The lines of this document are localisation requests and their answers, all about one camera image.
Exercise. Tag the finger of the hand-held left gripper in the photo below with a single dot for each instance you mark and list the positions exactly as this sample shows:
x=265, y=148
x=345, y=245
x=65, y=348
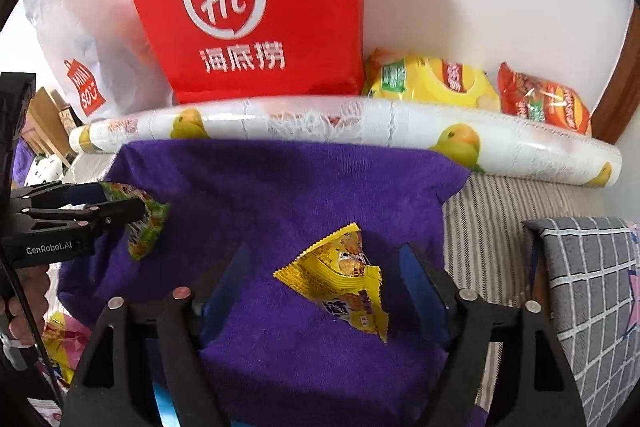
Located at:
x=85, y=194
x=125, y=210

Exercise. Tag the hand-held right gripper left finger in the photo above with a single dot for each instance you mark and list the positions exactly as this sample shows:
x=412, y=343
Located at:
x=231, y=282

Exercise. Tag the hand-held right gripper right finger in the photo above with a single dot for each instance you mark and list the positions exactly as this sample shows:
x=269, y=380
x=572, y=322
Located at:
x=422, y=279

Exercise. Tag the green snack packet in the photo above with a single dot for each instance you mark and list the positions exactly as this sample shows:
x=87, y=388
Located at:
x=145, y=227

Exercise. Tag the yellow triangular snack packet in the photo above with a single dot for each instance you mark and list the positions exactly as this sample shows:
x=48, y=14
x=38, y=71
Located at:
x=340, y=282

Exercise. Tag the person's left hand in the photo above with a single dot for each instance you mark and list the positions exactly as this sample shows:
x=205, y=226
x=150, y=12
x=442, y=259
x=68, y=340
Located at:
x=36, y=292

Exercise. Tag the white spotted cloth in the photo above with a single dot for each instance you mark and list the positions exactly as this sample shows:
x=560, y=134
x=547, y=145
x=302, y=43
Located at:
x=47, y=169

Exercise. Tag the patterned cardboard box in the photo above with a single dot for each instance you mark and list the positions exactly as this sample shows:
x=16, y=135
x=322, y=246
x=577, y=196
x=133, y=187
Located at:
x=67, y=117

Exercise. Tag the plain cardboard box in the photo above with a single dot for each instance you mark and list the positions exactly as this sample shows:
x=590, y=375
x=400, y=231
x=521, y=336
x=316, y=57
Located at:
x=42, y=122

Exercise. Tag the purple towel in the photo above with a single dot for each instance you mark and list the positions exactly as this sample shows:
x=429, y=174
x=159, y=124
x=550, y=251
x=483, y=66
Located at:
x=280, y=207

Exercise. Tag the striped bed sheet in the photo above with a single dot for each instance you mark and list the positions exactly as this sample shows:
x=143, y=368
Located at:
x=500, y=232

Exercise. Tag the yellow red snack packet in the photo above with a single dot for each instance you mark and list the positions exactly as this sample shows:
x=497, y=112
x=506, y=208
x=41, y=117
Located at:
x=65, y=347

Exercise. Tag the brown flat box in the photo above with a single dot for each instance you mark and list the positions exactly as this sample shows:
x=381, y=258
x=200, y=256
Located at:
x=541, y=282

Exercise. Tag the white plastic bag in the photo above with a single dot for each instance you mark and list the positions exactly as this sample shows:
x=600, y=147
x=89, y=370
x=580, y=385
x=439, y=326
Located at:
x=85, y=47

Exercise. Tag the grey checked folded cloth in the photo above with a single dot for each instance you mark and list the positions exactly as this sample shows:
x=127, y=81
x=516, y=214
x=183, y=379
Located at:
x=595, y=307

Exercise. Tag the fruit-print paper roll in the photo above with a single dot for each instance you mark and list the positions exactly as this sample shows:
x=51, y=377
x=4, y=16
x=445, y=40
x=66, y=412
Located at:
x=350, y=119

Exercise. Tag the yellow chips bag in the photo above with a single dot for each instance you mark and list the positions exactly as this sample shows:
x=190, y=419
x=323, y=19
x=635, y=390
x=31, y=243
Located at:
x=435, y=79

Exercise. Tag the orange chips bag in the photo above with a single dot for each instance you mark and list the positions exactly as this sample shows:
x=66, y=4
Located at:
x=545, y=102

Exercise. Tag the red paper bag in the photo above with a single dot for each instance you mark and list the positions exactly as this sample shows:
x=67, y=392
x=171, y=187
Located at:
x=250, y=7

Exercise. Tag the brown wooden frame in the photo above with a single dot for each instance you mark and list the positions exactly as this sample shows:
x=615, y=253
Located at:
x=620, y=82

